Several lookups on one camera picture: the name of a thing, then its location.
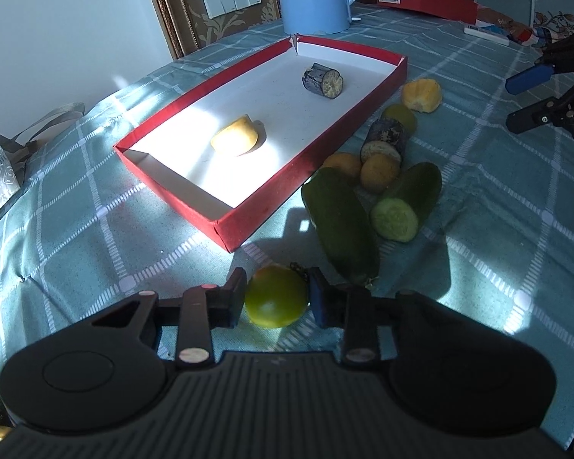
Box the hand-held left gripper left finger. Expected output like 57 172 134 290
92 267 248 369

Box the green tomato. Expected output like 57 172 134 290
380 104 418 135
244 264 311 330

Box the ornate framed wall panel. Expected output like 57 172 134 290
140 0 288 60

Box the silver patterned tote bag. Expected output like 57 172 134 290
0 102 86 230

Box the yellow corn piece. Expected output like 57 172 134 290
210 115 260 157
401 78 443 114

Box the red cardboard box tray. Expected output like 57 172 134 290
113 34 409 254

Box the red file box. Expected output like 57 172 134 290
377 0 479 24

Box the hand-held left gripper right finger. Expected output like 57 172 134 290
307 267 441 368

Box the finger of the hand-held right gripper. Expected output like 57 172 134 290
504 29 574 96
506 74 574 142

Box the colourful packet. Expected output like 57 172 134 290
507 21 556 49

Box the green checked tablecloth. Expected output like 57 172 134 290
0 0 574 459

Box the round yellow fruit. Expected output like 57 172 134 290
321 152 363 182
360 153 401 195

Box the whole dark green cucumber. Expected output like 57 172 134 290
300 167 381 288

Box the cut cucumber half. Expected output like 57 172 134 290
370 161 443 244

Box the flat white box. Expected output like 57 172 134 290
463 24 510 46

